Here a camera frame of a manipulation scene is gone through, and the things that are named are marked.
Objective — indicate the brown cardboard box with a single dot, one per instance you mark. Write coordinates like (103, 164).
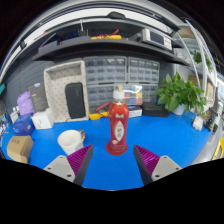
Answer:
(20, 148)

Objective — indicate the cream polka-dot storage box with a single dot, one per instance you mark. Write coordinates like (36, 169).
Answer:
(55, 90)

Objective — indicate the small white carton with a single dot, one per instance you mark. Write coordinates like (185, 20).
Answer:
(42, 119)

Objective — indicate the yellow multimeter with red leads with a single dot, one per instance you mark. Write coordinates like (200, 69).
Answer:
(96, 116)

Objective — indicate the dark grey upright carton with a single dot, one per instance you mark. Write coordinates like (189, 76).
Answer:
(38, 97)

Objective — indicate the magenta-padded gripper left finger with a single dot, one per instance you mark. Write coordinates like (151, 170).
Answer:
(63, 166)

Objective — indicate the clear organiser with coloured parts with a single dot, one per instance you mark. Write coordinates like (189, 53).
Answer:
(134, 96)

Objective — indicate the teal box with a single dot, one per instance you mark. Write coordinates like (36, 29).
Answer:
(2, 89)

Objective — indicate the red drink bottle white cap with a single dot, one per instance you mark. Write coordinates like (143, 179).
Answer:
(118, 115)

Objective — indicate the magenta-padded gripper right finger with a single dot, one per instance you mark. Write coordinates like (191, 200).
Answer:
(163, 166)

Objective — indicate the small black labelled box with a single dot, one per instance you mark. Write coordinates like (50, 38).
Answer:
(135, 112)

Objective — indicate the purple plastic bag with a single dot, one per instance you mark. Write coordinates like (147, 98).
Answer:
(25, 103)

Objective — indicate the black overhead shelf unit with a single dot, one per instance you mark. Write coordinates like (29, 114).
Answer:
(100, 48)

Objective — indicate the blue carton box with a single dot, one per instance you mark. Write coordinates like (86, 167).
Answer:
(23, 125)

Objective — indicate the black rectangular case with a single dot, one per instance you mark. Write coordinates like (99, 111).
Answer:
(75, 100)

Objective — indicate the flat black pouch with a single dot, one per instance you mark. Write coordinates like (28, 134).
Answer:
(155, 110)

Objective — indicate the white mug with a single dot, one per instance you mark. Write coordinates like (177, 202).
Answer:
(70, 141)

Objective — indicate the small white block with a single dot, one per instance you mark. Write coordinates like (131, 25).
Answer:
(198, 123)

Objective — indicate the grey pegboard panel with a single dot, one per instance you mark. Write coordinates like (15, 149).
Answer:
(23, 76)

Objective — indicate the long white overhead lamp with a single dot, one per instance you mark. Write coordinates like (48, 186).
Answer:
(66, 18)

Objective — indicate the green potted plant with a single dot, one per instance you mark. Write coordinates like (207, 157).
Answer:
(180, 93)

